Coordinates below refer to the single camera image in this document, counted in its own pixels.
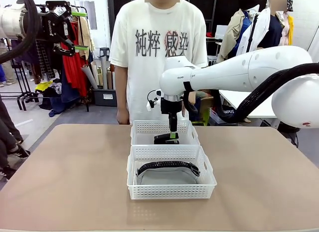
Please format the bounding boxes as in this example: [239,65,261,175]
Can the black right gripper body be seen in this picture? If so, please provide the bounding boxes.
[160,97,185,123]

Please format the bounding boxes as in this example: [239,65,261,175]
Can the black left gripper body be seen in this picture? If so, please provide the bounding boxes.
[41,12,71,43]

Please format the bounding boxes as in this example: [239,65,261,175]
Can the black stapler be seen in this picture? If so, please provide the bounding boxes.
[154,133,180,145]

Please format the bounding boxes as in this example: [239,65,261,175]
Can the grey zippered pencil case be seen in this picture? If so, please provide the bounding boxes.
[136,161,201,185]

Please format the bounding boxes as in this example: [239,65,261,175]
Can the person's right hand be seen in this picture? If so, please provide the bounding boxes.
[116,109,131,125]

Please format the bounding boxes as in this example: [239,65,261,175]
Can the beige hanging garment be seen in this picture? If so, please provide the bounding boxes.
[77,16,95,60]

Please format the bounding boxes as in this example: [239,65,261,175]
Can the white perforated plastic basket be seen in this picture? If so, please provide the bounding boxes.
[126,144,217,200]
[130,119,201,146]

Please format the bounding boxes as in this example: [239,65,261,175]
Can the red hanging dress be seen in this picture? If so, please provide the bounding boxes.
[60,20,89,98]

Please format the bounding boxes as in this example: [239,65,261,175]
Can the brown cardboard box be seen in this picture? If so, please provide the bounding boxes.
[195,95,215,123]

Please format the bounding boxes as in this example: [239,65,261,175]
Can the person in white printed T-shirt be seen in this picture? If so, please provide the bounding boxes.
[109,0,209,125]

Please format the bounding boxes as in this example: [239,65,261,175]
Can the cardboard paper rolls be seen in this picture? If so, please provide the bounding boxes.
[81,56,117,90]

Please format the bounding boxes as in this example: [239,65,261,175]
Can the black stool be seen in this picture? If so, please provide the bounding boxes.
[99,46,111,63]

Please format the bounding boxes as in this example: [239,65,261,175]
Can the yellow crumpled cloth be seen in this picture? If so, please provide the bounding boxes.
[34,80,53,92]

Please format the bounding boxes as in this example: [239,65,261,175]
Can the white storage basket with cap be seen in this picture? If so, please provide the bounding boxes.
[209,106,240,124]

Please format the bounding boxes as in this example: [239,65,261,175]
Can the grey plastic storage box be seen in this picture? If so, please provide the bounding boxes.
[92,88,118,107]

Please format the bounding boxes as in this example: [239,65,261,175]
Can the white background table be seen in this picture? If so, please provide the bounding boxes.
[218,89,282,130]

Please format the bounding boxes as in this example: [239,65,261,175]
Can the mannequin with beige coat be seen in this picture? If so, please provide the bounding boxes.
[216,8,253,63]

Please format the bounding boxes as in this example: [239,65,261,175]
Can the bystander legs in dark trousers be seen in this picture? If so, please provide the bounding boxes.
[0,94,30,181]

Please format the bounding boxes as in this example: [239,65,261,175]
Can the white hanging coat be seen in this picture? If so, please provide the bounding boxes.
[236,7,272,56]

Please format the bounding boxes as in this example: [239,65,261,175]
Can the background person in navy top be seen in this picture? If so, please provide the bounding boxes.
[264,0,295,50]

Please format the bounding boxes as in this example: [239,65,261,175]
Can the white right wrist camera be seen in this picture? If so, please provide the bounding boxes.
[146,90,163,112]

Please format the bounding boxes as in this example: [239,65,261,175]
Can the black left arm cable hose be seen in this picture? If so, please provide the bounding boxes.
[0,0,43,65]

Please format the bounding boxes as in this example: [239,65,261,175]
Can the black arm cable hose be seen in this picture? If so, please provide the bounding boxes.
[0,0,43,65]
[183,63,319,124]

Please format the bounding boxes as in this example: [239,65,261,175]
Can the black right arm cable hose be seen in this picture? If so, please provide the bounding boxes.
[183,63,319,124]

